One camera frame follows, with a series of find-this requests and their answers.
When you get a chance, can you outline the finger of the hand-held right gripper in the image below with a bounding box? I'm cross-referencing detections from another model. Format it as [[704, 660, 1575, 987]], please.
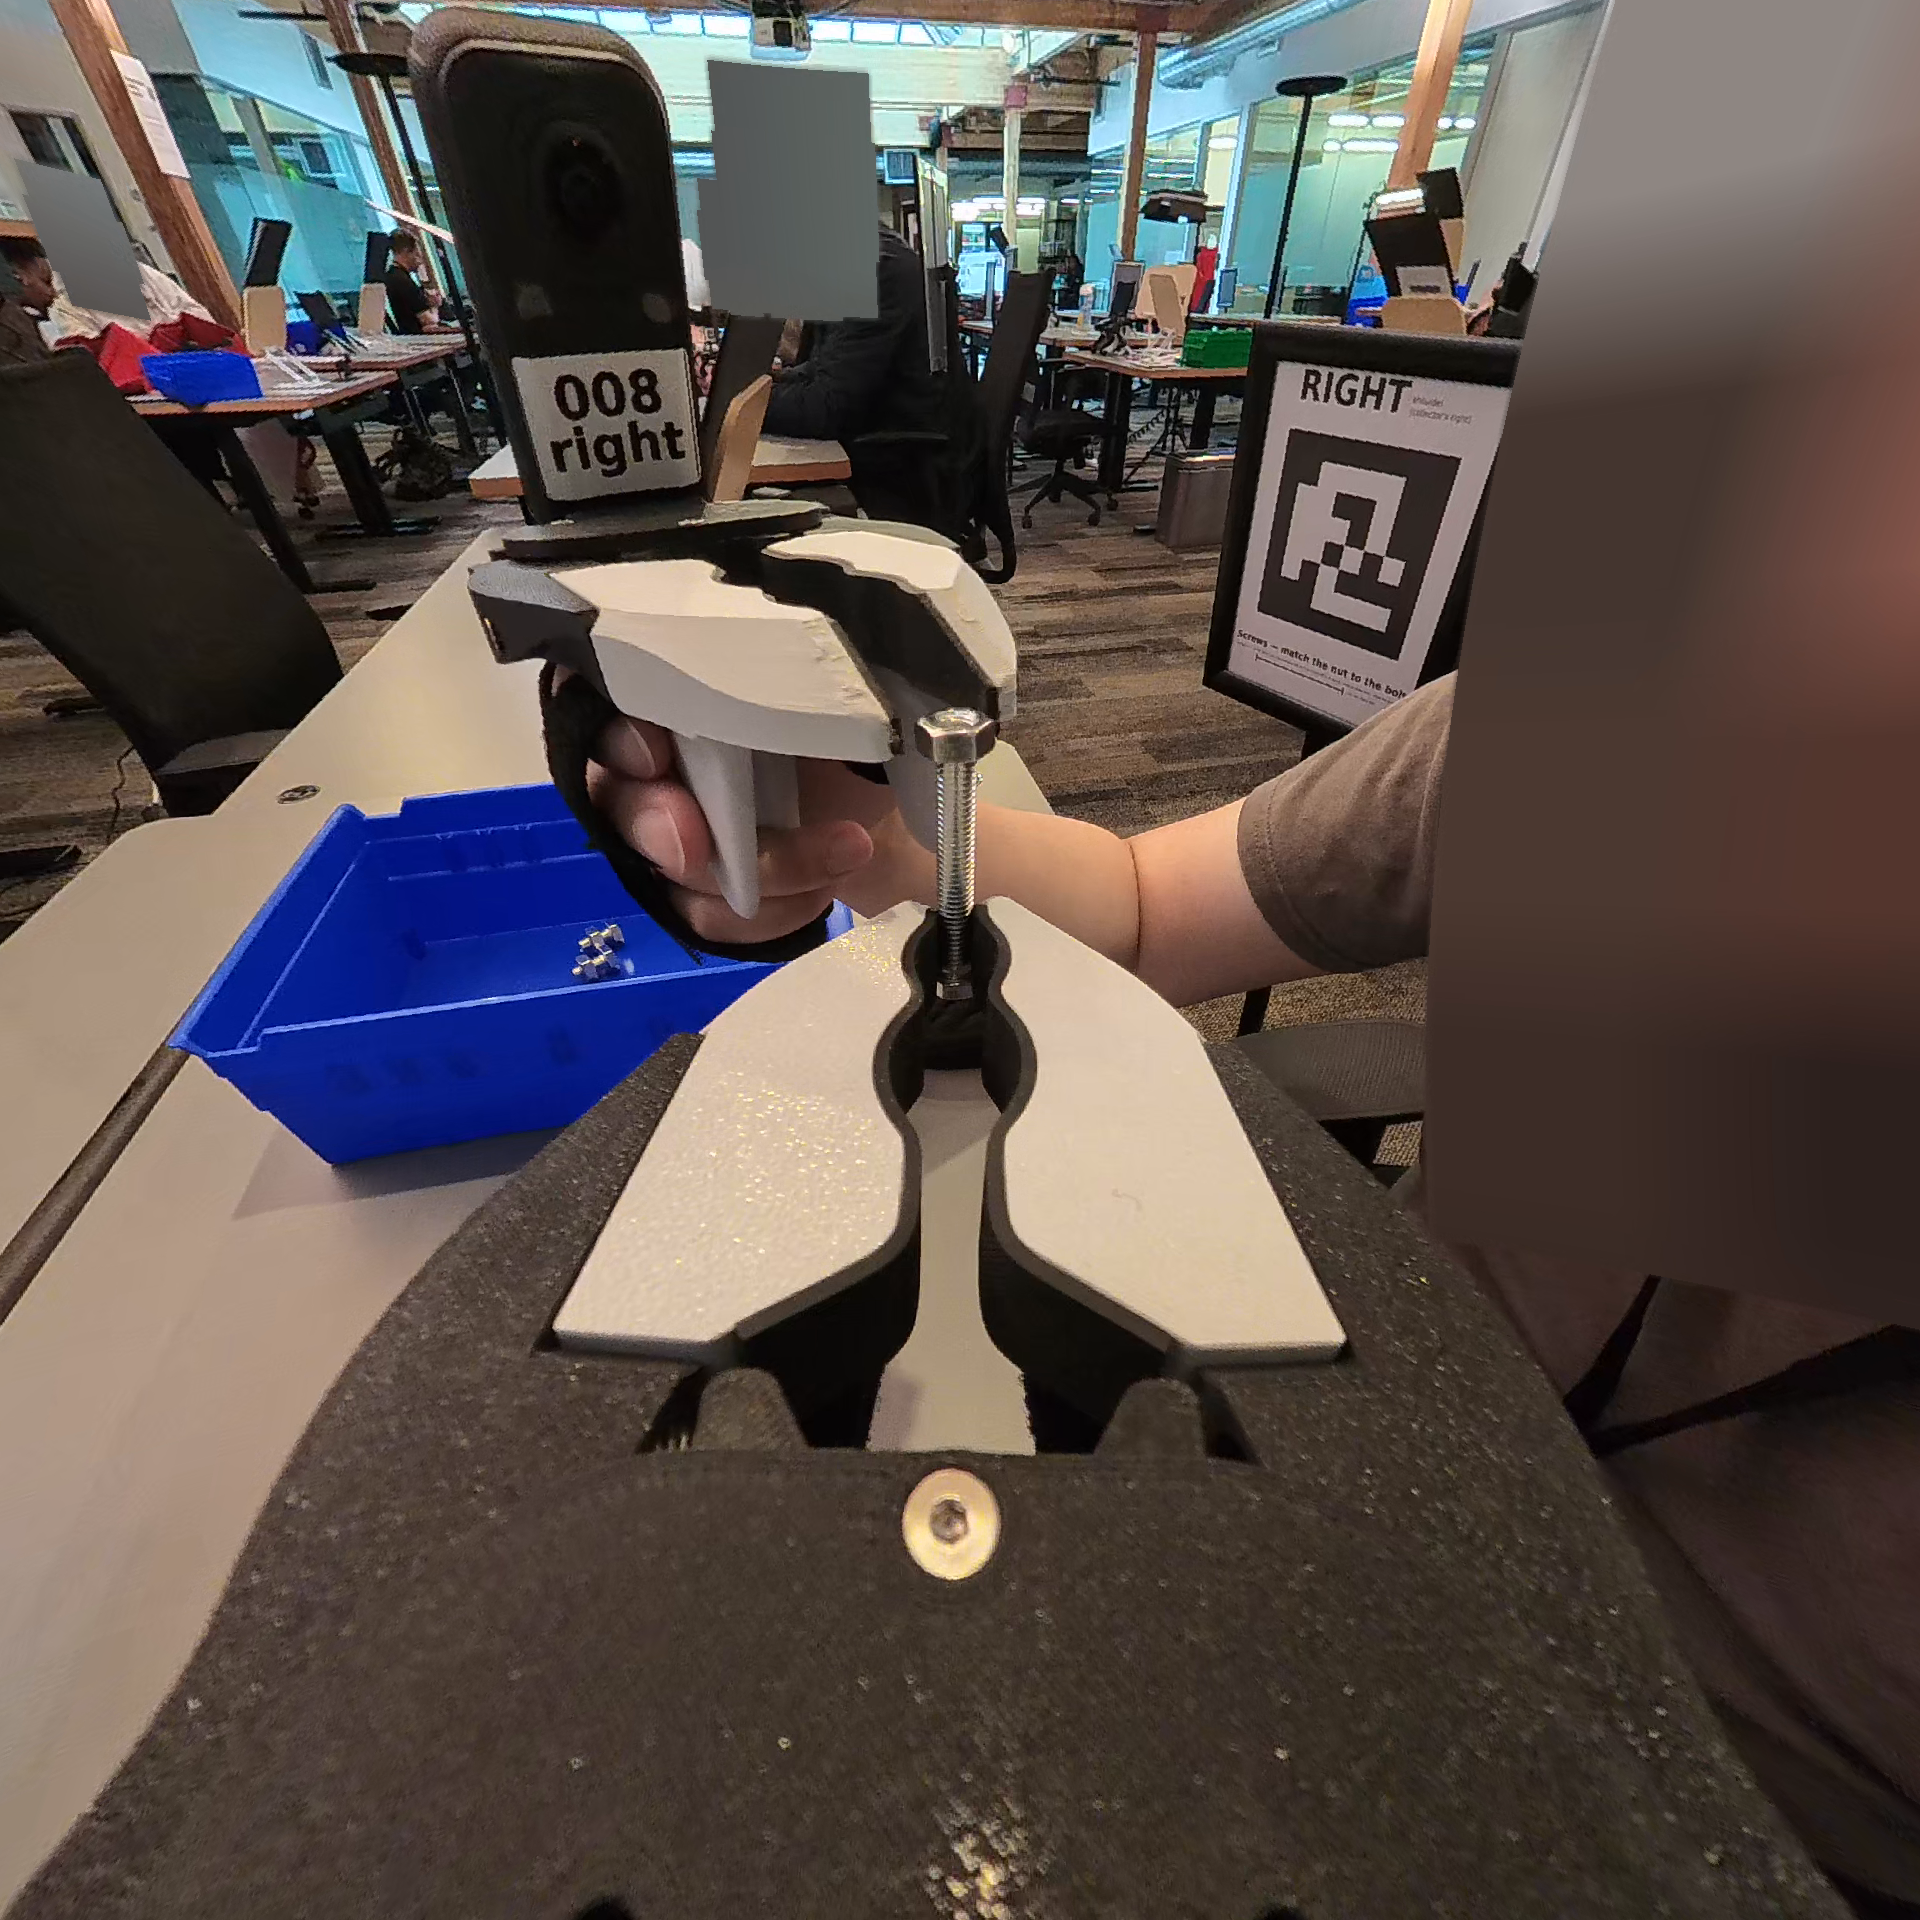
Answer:
[[560, 557, 906, 770], [762, 528, 1023, 724]]

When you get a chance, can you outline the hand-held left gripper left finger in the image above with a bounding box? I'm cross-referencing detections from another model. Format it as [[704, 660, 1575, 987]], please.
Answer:
[[550, 901, 924, 1369]]

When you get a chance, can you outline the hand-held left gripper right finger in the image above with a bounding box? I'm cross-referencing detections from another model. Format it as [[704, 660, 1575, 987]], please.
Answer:
[[979, 897, 1354, 1374]]

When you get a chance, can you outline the long silver hex bolt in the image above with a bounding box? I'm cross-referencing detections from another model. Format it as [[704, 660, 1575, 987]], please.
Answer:
[[915, 712, 998, 1004]]

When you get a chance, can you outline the blue plastic bin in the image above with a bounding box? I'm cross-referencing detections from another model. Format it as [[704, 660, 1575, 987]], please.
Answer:
[[170, 779, 858, 1168]]

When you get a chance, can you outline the person's right hand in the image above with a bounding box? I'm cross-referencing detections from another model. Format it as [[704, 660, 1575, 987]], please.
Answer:
[[575, 717, 943, 947]]

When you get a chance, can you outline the wooden top desk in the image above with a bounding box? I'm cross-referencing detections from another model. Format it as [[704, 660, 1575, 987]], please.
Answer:
[[1064, 347, 1250, 497], [469, 434, 858, 506], [127, 337, 483, 541]]

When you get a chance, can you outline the grey trash bin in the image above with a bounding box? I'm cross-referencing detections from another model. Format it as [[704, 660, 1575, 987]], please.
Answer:
[[1155, 450, 1237, 550]]

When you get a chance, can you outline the person's grey t-shirt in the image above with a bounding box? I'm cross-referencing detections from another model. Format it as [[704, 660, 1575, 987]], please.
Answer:
[[1237, 675, 1920, 1914]]

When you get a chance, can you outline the framed marker sign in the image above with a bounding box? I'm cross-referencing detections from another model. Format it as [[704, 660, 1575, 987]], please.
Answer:
[[1204, 320, 1520, 737]]

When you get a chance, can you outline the black mesh office chair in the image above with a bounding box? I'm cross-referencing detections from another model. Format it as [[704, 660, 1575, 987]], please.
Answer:
[[0, 352, 347, 819]]

